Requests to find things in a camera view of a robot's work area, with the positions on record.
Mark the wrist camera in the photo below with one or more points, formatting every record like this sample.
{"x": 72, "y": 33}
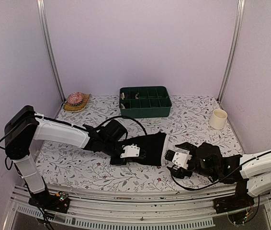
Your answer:
{"x": 130, "y": 151}
{"x": 179, "y": 159}

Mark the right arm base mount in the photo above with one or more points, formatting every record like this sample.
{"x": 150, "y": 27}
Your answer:
{"x": 232, "y": 202}

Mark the cream cup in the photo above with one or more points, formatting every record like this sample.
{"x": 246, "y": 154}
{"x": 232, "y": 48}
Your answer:
{"x": 218, "y": 119}

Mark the right aluminium frame post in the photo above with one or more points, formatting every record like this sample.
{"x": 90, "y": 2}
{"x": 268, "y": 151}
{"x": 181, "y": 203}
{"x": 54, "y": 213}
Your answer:
{"x": 233, "y": 48}

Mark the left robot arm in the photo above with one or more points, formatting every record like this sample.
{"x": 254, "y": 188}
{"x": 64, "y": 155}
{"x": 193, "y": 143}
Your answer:
{"x": 28, "y": 126}

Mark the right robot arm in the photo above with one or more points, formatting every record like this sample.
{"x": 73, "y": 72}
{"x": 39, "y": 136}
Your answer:
{"x": 251, "y": 171}

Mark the green divided storage box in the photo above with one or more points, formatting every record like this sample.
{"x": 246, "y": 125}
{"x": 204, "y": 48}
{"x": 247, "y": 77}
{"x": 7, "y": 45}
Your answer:
{"x": 153, "y": 102}

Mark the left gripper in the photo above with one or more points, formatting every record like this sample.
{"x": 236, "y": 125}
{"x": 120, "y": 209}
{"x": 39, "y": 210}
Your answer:
{"x": 115, "y": 162}

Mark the pink patterned ball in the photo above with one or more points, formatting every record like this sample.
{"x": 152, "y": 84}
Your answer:
{"x": 75, "y": 98}

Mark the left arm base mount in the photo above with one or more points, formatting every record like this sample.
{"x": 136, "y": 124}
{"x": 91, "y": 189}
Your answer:
{"x": 58, "y": 202}

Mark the left aluminium frame post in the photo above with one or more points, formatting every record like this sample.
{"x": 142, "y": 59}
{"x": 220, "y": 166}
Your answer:
{"x": 49, "y": 49}

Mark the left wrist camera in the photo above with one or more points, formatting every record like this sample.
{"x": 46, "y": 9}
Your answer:
{"x": 130, "y": 151}

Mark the black white-banded underwear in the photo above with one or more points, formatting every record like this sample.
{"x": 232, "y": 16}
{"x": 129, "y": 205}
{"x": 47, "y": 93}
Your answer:
{"x": 151, "y": 147}

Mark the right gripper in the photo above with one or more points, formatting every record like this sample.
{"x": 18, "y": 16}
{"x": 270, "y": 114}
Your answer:
{"x": 179, "y": 173}

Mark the front aluminium rail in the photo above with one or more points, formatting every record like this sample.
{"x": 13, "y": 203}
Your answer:
{"x": 106, "y": 210}

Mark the aluminium frame post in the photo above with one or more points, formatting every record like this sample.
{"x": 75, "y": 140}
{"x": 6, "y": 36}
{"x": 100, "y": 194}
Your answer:
{"x": 233, "y": 48}
{"x": 49, "y": 49}

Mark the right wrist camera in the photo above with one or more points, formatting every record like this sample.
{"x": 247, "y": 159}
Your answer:
{"x": 179, "y": 159}

